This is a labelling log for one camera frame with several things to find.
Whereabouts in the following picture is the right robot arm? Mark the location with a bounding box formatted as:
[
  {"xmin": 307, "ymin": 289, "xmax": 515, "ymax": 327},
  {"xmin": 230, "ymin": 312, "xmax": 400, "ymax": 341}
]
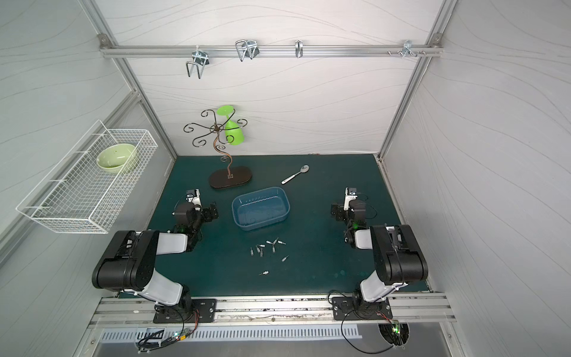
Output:
[{"xmin": 330, "ymin": 199, "xmax": 428, "ymax": 321}]

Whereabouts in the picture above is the metal loop hook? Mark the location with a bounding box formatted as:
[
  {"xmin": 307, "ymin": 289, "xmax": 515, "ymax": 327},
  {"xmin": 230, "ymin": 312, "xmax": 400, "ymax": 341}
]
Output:
[{"xmin": 235, "ymin": 40, "xmax": 260, "ymax": 62}]

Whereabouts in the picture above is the black cable bundle left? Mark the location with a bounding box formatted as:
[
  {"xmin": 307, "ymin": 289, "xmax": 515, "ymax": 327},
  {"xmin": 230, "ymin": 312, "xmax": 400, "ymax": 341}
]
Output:
[{"xmin": 136, "ymin": 307, "xmax": 201, "ymax": 353}]

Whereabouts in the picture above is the black cable right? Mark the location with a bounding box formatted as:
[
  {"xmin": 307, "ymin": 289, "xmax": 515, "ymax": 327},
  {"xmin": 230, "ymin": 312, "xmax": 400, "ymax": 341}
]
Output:
[{"xmin": 328, "ymin": 289, "xmax": 410, "ymax": 356}]

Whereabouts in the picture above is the aluminium top rail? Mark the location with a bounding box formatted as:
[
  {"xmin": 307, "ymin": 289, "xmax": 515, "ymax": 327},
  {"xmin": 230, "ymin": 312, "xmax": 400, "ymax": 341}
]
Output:
[{"xmin": 100, "ymin": 44, "xmax": 444, "ymax": 59}]

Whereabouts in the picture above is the white wire basket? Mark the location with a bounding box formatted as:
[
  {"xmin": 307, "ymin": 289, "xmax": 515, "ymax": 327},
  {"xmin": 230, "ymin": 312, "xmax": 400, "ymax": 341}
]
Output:
[{"xmin": 16, "ymin": 120, "xmax": 159, "ymax": 234}]

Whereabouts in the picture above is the blue plastic storage box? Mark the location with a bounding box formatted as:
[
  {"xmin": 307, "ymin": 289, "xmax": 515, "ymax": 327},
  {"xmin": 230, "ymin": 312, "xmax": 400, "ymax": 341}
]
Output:
[{"xmin": 231, "ymin": 187, "xmax": 291, "ymax": 231}]

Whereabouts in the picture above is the metal pronged hook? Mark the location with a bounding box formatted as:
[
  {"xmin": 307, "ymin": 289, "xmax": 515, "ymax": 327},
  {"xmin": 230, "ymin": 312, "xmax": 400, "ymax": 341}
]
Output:
[{"xmin": 387, "ymin": 40, "xmax": 426, "ymax": 58}]

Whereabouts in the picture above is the metal double hook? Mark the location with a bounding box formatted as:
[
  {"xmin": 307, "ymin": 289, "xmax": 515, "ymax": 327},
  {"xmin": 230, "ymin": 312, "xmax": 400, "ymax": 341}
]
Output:
[{"xmin": 186, "ymin": 48, "xmax": 210, "ymax": 79}]

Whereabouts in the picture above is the green plastic goblet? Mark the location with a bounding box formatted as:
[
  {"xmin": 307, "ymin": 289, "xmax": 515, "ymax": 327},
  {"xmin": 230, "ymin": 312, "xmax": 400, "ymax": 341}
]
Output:
[{"xmin": 217, "ymin": 105, "xmax": 248, "ymax": 146}]

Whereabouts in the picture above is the small metal hook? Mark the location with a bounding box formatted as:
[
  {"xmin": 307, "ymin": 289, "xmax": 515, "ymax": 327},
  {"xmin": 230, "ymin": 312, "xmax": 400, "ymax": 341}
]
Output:
[{"xmin": 294, "ymin": 40, "xmax": 303, "ymax": 59}]

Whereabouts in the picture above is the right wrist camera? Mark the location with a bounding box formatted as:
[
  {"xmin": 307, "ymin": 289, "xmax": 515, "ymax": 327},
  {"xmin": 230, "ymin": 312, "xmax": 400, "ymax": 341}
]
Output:
[{"xmin": 343, "ymin": 187, "xmax": 358, "ymax": 211}]

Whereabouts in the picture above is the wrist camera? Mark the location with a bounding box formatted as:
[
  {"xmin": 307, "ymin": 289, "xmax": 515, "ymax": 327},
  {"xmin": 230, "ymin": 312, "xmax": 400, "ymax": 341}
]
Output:
[
  {"xmin": 343, "ymin": 187, "xmax": 358, "ymax": 211},
  {"xmin": 185, "ymin": 189, "xmax": 202, "ymax": 206}
]

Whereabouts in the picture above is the brown metal cup stand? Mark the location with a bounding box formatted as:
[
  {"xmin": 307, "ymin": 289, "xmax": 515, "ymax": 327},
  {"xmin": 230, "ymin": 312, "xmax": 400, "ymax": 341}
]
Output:
[{"xmin": 183, "ymin": 109, "xmax": 253, "ymax": 190}]

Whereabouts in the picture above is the metal spoon white handle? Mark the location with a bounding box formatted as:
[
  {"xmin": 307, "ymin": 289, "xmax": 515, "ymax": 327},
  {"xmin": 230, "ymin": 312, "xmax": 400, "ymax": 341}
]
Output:
[{"xmin": 281, "ymin": 165, "xmax": 309, "ymax": 185}]

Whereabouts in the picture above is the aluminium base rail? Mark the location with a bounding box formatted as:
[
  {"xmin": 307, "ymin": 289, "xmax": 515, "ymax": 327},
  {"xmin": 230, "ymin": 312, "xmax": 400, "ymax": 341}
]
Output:
[{"xmin": 89, "ymin": 292, "xmax": 456, "ymax": 328}]

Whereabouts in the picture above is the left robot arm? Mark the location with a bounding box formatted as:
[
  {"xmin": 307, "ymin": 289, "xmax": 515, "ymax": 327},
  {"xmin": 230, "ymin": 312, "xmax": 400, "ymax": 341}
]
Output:
[{"xmin": 92, "ymin": 202, "xmax": 219, "ymax": 324}]

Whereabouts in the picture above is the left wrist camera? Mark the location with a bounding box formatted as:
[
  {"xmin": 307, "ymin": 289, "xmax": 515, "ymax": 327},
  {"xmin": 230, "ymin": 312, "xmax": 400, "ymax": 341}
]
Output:
[{"xmin": 185, "ymin": 189, "xmax": 202, "ymax": 206}]

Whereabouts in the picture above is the light green bowl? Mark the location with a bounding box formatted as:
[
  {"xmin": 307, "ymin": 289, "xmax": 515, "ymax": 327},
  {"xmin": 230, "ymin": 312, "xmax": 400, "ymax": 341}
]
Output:
[{"xmin": 96, "ymin": 144, "xmax": 138, "ymax": 174}]

